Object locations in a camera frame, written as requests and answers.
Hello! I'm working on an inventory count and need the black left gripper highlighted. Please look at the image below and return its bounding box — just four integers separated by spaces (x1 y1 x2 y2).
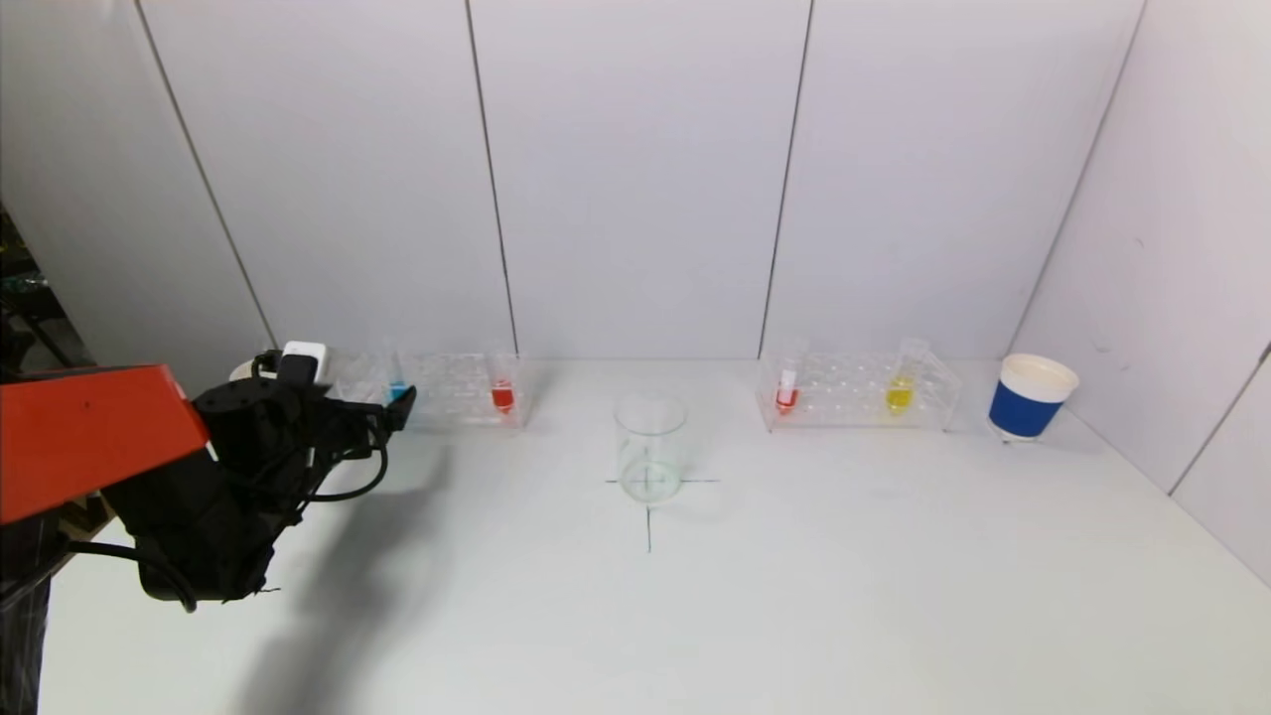
313 384 417 460

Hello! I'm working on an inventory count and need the blue pigment clear test tube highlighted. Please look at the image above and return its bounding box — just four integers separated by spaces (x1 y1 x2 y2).
372 340 413 406

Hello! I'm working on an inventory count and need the clear acrylic test tube rack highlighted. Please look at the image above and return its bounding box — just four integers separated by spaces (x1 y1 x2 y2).
328 350 527 431
757 348 962 433

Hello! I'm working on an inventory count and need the red pigment clear test tube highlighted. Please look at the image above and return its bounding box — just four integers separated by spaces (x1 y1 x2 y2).
487 343 518 416

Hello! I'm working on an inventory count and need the clear glass beaker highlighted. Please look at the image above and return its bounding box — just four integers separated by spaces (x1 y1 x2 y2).
614 393 688 504

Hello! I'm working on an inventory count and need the red pigment tube white band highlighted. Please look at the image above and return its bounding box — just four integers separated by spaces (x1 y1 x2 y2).
775 340 807 417

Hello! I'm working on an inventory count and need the yellow pigment clear test tube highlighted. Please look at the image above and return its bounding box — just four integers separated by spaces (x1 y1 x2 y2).
884 338 931 416

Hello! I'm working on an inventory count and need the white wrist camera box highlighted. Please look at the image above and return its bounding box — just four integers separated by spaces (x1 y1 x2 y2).
281 342 329 386

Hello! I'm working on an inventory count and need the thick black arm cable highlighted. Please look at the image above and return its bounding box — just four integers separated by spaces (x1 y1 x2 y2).
60 541 200 613

